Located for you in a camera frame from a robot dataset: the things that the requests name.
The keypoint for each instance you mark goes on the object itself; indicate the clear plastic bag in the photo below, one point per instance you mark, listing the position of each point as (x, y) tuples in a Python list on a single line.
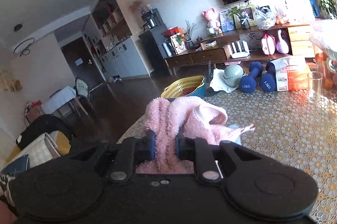
[(266, 19)]

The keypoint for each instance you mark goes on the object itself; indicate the silver thermos bottle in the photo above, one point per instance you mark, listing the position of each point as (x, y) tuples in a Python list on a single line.
[(167, 48)]

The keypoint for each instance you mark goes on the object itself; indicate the pink plush doll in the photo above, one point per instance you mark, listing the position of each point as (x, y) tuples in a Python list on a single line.
[(212, 19)]

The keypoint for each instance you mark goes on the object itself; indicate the clear drinking glass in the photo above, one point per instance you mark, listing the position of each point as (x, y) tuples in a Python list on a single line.
[(314, 87)]

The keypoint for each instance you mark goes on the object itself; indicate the blue packet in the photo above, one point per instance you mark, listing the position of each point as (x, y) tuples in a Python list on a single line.
[(312, 3)]

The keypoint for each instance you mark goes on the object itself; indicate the small potted plant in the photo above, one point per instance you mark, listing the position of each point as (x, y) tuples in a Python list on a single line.
[(190, 34)]

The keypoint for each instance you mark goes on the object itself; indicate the dark entrance door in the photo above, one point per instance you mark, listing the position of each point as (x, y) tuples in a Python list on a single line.
[(79, 63)]

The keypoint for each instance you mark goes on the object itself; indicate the pink small backpack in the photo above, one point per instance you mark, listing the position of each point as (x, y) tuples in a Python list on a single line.
[(268, 44)]

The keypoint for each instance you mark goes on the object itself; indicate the grey-green round lidded pot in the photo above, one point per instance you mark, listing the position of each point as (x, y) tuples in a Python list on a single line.
[(233, 75)]

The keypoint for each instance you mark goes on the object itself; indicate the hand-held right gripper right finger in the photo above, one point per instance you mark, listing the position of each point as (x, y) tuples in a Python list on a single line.
[(179, 145)]

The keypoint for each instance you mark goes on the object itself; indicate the wooden wall shelf unit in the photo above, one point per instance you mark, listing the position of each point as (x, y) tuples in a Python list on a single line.
[(112, 29)]

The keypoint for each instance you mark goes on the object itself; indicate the black bag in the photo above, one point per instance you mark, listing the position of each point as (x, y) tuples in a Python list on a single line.
[(44, 129)]

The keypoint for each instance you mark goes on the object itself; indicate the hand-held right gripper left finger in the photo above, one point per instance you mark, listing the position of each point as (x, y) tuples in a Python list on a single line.
[(150, 140)]

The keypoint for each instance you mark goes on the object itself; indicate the yellow colander in blue bowl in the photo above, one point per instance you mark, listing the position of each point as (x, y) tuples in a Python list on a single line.
[(184, 87)]

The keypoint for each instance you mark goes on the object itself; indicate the lace patterned tablecloth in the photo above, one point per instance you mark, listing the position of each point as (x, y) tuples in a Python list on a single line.
[(284, 129)]

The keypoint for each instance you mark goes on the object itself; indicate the cream cushion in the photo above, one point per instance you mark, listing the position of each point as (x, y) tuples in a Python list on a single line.
[(36, 152)]

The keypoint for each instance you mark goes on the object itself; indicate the white dining table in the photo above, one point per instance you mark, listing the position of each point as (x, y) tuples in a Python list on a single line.
[(58, 101)]

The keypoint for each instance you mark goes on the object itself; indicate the black water dispenser cabinet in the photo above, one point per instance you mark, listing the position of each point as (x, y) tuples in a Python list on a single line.
[(155, 47)]

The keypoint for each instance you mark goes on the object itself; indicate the wooden TV cabinet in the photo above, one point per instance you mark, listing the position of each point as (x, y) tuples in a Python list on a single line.
[(210, 54)]

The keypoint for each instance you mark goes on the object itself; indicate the white router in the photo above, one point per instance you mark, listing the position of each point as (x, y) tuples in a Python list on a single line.
[(239, 49)]

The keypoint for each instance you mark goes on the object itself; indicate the white cloth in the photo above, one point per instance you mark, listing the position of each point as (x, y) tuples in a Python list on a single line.
[(218, 81)]

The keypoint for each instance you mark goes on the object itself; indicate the pink fluffy towel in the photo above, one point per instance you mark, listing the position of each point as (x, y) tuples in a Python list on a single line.
[(181, 123)]

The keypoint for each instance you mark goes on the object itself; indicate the colourful book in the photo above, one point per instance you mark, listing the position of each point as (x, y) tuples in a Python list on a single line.
[(178, 43)]

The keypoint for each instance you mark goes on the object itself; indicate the lilac bowling pin toy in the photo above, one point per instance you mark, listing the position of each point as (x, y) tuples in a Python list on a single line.
[(281, 43)]

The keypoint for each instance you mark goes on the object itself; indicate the dining chair with green cloth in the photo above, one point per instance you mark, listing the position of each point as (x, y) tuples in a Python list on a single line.
[(82, 92)]

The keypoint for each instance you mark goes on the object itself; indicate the white and orange bag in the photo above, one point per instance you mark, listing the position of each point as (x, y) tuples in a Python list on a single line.
[(291, 73)]

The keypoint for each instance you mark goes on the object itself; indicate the blue dumbbell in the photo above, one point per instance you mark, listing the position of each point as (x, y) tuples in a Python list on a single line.
[(268, 79), (250, 79)]

